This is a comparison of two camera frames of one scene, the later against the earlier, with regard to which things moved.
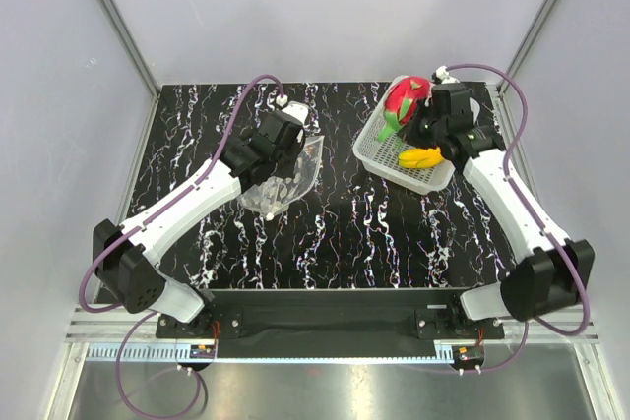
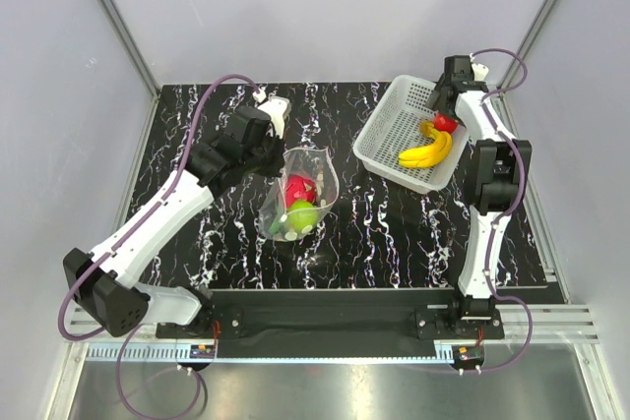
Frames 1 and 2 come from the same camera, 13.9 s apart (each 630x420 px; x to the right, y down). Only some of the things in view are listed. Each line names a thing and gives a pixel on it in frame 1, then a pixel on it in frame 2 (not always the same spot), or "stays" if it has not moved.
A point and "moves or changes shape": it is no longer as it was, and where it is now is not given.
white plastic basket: [380, 157] stays
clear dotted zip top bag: [274, 194] moves or changes shape
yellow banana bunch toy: [420, 157] stays
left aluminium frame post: [147, 132] stays
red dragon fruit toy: [404, 100] → [299, 187]
